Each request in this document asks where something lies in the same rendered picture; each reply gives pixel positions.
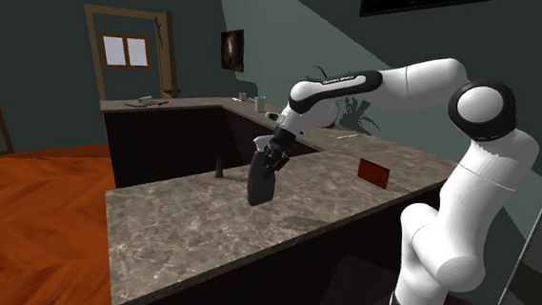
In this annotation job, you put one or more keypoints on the dark grey spray bottle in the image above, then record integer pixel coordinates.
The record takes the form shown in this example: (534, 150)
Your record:
(259, 191)

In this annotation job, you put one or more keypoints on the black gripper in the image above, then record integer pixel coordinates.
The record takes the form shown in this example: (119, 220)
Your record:
(282, 141)

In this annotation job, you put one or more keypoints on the grey flat object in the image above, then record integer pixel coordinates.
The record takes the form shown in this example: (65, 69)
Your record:
(145, 99)

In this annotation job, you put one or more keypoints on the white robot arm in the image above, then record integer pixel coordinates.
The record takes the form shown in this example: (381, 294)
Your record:
(483, 191)

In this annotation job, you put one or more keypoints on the green cup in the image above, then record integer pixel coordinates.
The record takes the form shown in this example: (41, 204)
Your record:
(260, 105)

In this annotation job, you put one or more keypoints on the small dark wall picture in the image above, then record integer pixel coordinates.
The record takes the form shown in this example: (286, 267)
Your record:
(232, 50)

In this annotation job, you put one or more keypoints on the small grey cup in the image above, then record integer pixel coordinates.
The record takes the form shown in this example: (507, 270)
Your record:
(242, 96)

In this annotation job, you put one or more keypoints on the brown door with window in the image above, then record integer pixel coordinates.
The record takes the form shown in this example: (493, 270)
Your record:
(164, 58)

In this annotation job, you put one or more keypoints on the red box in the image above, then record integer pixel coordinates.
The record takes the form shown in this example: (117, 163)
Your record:
(373, 173)

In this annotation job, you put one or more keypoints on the black cone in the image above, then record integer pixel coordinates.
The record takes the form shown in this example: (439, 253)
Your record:
(219, 169)

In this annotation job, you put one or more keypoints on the potted green plant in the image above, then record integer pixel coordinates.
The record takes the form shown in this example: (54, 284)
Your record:
(359, 112)

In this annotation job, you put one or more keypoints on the white pen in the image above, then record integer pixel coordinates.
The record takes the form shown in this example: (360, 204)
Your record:
(347, 136)

